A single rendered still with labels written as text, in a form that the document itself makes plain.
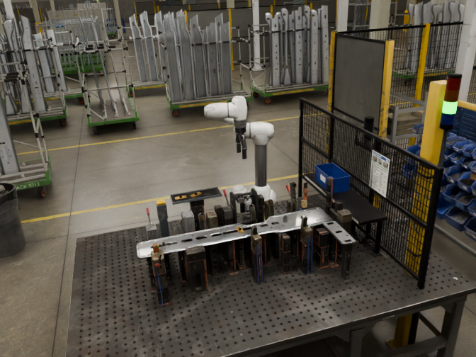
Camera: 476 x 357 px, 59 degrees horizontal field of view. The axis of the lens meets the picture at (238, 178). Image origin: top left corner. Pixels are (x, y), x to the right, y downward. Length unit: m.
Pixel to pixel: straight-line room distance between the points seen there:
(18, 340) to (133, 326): 1.52
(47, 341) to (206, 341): 1.74
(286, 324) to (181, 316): 0.65
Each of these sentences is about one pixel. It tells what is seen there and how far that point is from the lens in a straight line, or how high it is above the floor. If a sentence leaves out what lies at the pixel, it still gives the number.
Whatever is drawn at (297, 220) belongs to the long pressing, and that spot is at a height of 1.00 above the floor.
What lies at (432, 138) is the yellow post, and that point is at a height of 1.68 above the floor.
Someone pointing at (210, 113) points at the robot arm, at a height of 1.78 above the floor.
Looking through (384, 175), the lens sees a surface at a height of 1.31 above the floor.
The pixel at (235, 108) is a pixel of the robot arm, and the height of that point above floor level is 1.80.
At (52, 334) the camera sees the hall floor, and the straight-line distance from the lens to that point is 4.01.
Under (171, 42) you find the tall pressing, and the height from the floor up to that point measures 1.56.
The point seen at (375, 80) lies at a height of 1.57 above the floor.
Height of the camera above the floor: 2.53
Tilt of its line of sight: 24 degrees down
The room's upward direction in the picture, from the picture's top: 3 degrees counter-clockwise
